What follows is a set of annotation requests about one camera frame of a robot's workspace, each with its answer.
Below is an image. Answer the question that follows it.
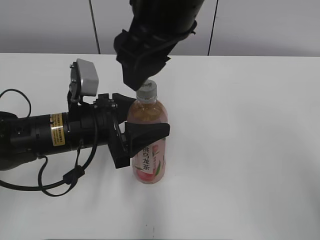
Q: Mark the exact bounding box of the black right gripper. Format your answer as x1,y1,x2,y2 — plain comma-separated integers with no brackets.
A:
113,21,197,91

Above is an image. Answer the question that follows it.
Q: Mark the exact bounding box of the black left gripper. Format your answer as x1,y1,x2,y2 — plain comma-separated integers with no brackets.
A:
66,92,170,169

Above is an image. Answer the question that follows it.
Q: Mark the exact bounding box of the white bottle cap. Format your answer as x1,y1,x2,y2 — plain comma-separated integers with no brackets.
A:
136,79,157,102

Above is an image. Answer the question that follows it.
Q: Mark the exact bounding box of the pink peach tea bottle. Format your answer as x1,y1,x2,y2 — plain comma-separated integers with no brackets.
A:
127,100,168,184

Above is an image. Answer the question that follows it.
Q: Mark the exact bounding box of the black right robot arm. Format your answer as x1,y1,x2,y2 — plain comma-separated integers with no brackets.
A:
113,0,204,91

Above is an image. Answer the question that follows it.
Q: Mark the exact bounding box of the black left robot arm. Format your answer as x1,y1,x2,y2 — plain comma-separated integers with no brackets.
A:
0,93,170,171

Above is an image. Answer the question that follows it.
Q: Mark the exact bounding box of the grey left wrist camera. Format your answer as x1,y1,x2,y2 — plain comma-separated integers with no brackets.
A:
69,58,99,103

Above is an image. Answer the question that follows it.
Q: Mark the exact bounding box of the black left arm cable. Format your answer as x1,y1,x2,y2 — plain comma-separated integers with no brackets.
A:
0,88,98,198

